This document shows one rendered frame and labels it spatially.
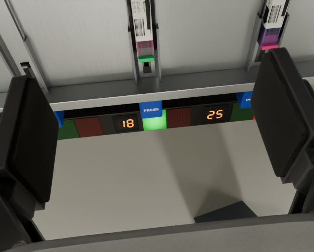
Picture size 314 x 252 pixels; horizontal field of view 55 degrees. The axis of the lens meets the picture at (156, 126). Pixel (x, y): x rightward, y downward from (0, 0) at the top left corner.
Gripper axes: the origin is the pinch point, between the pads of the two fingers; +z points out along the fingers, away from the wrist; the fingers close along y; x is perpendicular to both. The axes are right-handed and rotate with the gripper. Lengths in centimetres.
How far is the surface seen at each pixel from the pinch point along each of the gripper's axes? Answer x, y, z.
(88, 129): -20.6, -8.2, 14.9
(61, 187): -85, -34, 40
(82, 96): -12.4, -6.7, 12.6
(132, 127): -21.3, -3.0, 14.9
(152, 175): -85, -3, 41
